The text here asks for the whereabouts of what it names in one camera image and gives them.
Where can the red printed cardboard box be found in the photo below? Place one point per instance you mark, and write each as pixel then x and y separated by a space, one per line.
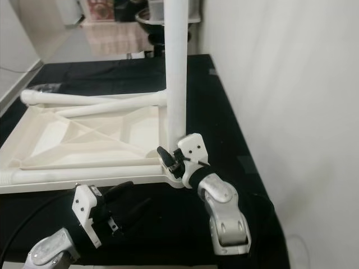
pixel 100 8

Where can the black tablecloth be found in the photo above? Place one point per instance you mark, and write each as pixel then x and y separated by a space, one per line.
pixel 118 73

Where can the clear plastic storage box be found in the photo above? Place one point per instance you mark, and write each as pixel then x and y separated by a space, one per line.
pixel 156 8

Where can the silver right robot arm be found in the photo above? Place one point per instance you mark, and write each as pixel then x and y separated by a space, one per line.
pixel 224 216

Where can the black plastic bag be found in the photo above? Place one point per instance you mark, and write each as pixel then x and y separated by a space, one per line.
pixel 129 10

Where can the beige cloth covered side table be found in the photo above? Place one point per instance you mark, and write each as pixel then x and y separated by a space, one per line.
pixel 115 39

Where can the clear tape strip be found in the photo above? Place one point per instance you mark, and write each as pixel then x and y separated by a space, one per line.
pixel 45 87

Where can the cream plastic table top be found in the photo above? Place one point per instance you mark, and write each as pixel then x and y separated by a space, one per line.
pixel 50 134

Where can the black round stool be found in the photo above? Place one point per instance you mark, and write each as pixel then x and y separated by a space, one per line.
pixel 160 50

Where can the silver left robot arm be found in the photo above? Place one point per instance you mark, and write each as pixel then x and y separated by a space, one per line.
pixel 50 255

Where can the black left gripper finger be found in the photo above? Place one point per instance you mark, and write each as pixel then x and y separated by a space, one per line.
pixel 137 209
pixel 120 188

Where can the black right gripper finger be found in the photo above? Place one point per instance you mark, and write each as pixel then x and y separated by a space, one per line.
pixel 166 156

